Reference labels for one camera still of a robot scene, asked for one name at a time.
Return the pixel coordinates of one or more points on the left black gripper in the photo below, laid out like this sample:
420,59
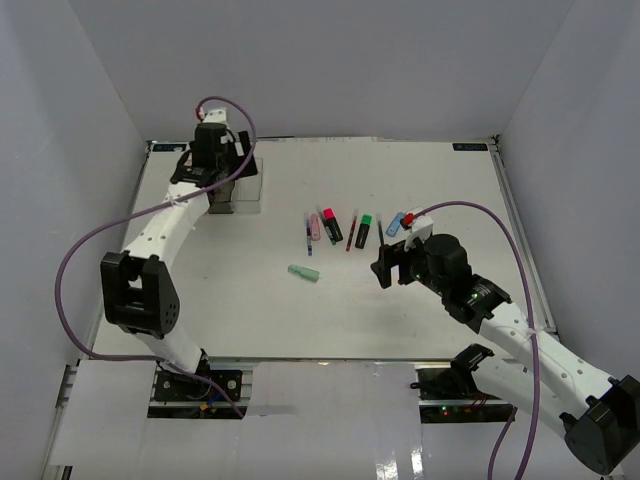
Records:
244,147

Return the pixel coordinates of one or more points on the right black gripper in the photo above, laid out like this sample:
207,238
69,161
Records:
391,256

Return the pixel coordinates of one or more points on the green cap black highlighter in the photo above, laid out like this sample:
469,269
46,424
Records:
363,231

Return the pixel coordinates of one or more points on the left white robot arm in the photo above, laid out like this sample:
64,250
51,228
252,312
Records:
139,295

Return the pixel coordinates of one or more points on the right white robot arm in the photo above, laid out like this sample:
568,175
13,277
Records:
595,413

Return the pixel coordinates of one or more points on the black pen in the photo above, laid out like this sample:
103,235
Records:
380,230

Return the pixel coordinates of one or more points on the red pen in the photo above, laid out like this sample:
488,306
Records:
353,224

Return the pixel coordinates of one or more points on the clear transparent container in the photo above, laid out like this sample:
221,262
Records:
248,191

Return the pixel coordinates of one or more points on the left blue table label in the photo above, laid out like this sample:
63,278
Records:
169,147

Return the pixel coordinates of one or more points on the blue table label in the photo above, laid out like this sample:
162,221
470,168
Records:
470,147
169,147

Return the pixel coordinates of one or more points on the pink cap black highlighter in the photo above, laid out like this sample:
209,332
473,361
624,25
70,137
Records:
333,225

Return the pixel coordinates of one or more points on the mint green correction tape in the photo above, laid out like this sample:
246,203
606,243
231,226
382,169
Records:
305,273

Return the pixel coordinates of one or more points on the blue pen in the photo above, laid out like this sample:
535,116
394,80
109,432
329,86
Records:
308,234

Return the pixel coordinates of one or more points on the right blue table label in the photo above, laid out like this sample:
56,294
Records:
470,147

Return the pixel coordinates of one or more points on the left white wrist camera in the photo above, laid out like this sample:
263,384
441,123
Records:
216,115

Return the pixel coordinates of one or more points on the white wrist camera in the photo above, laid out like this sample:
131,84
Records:
419,226
216,115

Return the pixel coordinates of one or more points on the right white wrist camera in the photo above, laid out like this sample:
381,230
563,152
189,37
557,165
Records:
419,226

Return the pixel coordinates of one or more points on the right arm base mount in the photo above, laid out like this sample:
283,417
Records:
448,394

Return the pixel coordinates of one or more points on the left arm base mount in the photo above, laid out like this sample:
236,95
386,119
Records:
175,396

